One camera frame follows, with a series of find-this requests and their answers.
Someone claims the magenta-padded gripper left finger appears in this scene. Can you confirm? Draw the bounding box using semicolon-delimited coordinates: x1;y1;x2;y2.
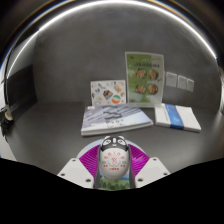
56;144;102;190

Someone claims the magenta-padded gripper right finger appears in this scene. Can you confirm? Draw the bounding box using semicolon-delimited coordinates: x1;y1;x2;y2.
127;143;171;189

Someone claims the white panda-print computer mouse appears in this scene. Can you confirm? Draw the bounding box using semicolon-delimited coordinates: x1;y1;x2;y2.
98;134;131;179

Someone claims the white book with blue band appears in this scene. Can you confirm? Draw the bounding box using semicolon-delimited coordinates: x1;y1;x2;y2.
154;102;202;133

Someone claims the grey cover booklet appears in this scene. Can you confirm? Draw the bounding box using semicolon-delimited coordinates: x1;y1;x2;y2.
80;103;155;137

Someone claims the white colourful sticker card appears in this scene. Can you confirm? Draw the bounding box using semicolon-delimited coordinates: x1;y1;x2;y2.
89;79;127;107

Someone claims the green upright poster card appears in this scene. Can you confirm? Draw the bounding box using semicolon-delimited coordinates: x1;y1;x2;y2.
124;50;165;108

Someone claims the black clamp mount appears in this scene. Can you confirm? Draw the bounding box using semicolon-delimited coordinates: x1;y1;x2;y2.
0;103;16;135

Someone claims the white wall socket plate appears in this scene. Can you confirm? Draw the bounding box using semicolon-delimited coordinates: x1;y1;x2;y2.
177;75;188;90
165;71;178;89
186;78;195;93

